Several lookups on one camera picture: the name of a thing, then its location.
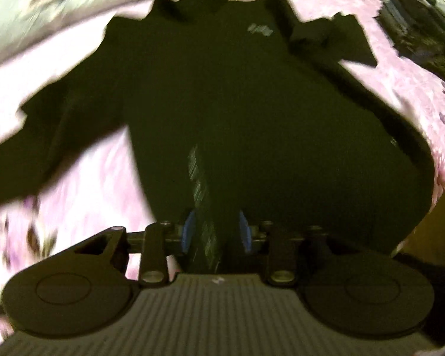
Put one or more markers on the stack of dark folded clothes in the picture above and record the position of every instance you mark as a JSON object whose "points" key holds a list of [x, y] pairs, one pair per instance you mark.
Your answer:
{"points": [[417, 31]]}

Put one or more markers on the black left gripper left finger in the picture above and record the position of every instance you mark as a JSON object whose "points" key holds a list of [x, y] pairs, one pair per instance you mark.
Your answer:
{"points": [[102, 259]]}

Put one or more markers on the pink floral bedspread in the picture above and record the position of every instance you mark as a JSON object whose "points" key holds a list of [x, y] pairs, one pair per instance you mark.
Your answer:
{"points": [[101, 188]]}

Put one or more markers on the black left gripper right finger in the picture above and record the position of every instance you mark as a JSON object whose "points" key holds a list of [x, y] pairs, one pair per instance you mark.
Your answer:
{"points": [[280, 255]]}

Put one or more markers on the black zip jacket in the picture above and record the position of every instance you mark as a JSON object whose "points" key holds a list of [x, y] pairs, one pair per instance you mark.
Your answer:
{"points": [[236, 107]]}

